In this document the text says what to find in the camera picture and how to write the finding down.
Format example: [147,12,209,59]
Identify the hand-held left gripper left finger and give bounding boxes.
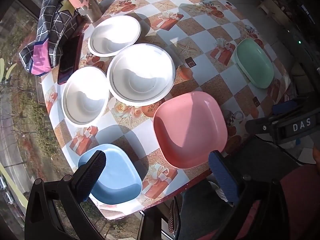
[24,150,110,240]

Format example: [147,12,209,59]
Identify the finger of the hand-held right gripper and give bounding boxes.
[272,97,304,117]
[246,117,277,136]

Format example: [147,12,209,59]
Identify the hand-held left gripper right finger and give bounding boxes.
[208,151,298,240]

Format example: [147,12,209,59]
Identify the blue plate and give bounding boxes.
[78,144,143,205]

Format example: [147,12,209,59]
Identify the green plate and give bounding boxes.
[234,39,275,89]

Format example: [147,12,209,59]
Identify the pink plate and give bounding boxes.
[153,91,228,169]

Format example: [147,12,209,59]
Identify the white bowl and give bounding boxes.
[62,66,110,126]
[107,44,176,106]
[87,15,142,57]

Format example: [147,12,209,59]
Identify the person's right hand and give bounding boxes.
[312,146,320,166]

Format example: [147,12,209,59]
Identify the person's blue jeans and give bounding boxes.
[175,177,250,240]

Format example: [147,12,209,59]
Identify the dark dotted cloth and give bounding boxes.
[168,197,181,233]

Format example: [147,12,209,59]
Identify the person's maroon clothing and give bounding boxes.
[240,164,320,240]

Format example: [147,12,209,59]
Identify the printed checkered tablecloth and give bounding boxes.
[40,0,292,222]

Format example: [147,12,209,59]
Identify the wooden furniture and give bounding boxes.
[257,0,300,25]

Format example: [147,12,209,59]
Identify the checked dark cloth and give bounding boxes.
[19,0,84,77]

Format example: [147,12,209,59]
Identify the pink steel thermos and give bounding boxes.
[56,0,102,23]

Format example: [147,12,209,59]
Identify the black cable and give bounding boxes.
[255,135,315,166]

